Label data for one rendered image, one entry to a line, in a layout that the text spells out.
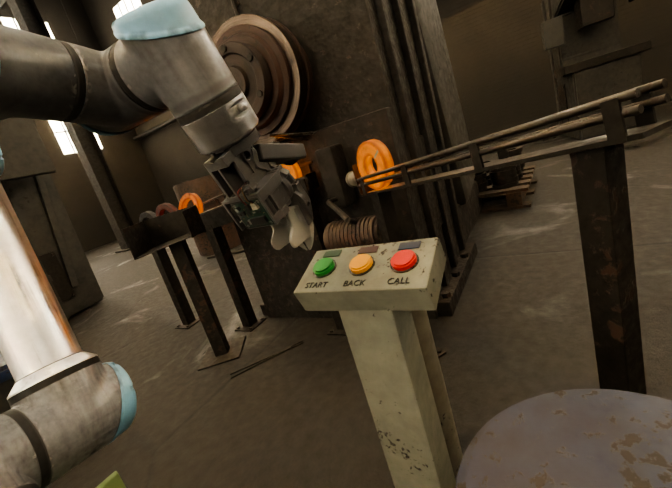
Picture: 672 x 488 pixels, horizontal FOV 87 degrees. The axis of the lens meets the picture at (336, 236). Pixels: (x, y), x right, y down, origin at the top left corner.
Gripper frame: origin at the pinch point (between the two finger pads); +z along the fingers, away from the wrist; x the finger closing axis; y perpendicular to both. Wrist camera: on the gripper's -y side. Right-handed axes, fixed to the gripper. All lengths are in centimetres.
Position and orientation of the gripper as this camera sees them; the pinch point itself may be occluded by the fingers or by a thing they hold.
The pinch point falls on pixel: (307, 240)
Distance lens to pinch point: 60.1
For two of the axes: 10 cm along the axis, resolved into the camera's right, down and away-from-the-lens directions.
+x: 8.3, -1.1, -5.4
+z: 4.3, 7.5, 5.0
